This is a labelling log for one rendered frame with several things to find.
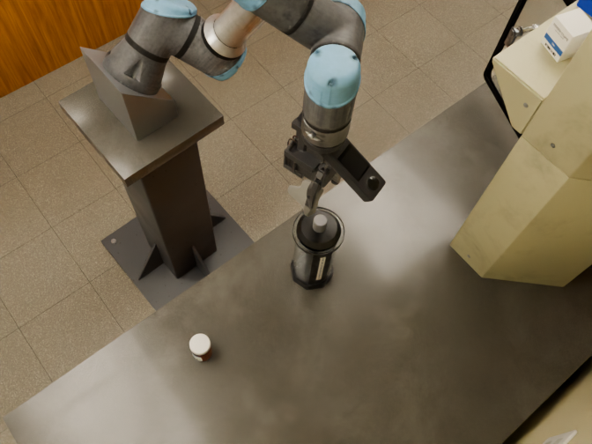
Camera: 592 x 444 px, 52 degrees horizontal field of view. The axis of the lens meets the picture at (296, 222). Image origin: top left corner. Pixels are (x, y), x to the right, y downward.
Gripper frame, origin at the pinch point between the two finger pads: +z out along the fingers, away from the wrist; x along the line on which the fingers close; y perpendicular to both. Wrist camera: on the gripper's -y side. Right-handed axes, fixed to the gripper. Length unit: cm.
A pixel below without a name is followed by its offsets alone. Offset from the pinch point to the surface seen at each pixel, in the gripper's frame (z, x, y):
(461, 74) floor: 131, -164, 17
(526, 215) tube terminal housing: 5.5, -23.8, -32.6
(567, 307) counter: 36, -29, -54
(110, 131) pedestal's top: 37, -1, 66
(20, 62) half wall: 117, -34, 177
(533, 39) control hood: -20.6, -37.5, -16.1
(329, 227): 12.5, -1.4, -1.8
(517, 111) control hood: -14.7, -27.1, -20.6
